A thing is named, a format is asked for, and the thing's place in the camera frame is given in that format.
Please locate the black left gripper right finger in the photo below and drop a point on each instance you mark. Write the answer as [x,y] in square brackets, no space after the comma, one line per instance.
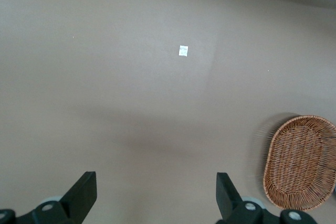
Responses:
[236,208]

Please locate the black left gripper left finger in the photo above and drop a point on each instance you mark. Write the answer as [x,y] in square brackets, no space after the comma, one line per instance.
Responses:
[65,208]

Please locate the brown wicker basket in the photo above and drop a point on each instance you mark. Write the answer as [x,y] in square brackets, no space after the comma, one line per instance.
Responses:
[299,163]

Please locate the small square tape patch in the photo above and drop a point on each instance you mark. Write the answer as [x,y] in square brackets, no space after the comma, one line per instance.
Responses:
[183,51]

